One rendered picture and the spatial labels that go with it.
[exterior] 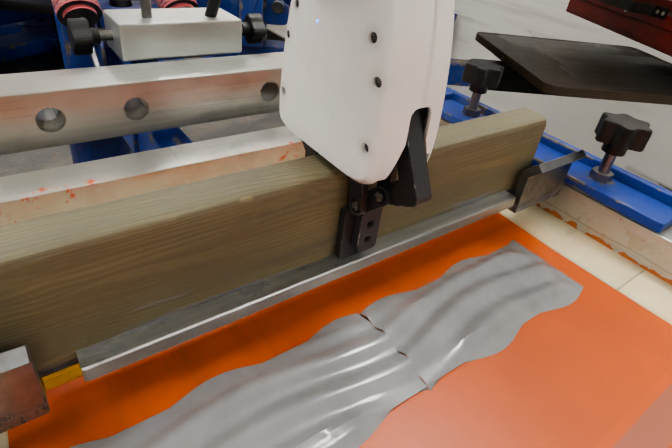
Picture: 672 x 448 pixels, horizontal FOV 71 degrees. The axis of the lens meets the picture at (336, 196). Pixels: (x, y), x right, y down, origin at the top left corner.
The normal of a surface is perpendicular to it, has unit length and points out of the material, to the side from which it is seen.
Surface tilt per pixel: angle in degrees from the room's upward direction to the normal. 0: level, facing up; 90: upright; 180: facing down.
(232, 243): 90
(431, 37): 82
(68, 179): 0
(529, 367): 0
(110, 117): 90
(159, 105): 90
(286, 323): 0
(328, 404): 32
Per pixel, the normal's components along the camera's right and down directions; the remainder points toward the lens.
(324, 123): -0.80, 0.22
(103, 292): 0.58, 0.50
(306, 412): 0.36, -0.42
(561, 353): 0.11, -0.84
